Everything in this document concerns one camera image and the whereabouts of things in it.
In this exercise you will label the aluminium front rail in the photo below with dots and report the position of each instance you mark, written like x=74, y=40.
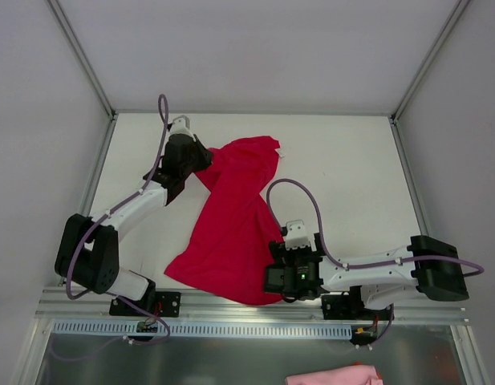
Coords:
x=199, y=306

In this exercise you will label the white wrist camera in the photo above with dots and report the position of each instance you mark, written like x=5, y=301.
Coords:
x=180, y=125
x=296, y=235

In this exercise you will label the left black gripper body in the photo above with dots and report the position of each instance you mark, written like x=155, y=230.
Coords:
x=201, y=156

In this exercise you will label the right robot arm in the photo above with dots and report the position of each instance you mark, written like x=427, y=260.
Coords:
x=426, y=268

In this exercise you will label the light pink folded shirt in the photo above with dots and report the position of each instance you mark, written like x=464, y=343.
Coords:
x=353, y=374

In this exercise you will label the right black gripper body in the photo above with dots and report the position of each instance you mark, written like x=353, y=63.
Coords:
x=272, y=277

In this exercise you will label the left aluminium frame post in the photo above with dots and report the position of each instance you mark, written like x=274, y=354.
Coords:
x=72, y=40

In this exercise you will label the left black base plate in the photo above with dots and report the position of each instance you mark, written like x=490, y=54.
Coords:
x=165, y=304

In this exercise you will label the right aluminium frame post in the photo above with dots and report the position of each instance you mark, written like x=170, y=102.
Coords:
x=433, y=51

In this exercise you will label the aluminium frame post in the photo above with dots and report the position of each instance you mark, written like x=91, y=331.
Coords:
x=72, y=40
x=433, y=51

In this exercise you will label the red t-shirt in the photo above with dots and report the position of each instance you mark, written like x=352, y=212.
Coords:
x=228, y=249

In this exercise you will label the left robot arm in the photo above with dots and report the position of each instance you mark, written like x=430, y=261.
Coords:
x=89, y=248

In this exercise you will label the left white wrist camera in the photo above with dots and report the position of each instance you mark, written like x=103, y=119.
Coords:
x=180, y=125

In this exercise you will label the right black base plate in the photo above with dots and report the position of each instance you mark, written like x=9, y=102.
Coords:
x=343, y=307

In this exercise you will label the slotted grey cable duct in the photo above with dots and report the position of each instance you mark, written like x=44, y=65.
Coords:
x=178, y=328

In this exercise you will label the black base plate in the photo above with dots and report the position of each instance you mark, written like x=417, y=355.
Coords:
x=343, y=307
x=165, y=304

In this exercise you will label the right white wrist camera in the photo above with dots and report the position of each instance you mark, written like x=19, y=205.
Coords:
x=296, y=235

